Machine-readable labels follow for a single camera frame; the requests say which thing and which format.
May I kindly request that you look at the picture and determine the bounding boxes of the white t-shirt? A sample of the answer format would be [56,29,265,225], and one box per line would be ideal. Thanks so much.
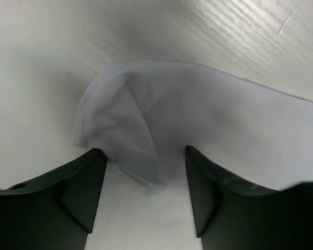
[74,61,313,249]

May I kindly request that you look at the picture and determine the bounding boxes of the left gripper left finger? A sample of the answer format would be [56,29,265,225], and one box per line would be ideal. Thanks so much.
[0,149,107,249]

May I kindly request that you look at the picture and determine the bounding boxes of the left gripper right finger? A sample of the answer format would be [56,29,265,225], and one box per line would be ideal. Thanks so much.
[185,146,313,249]

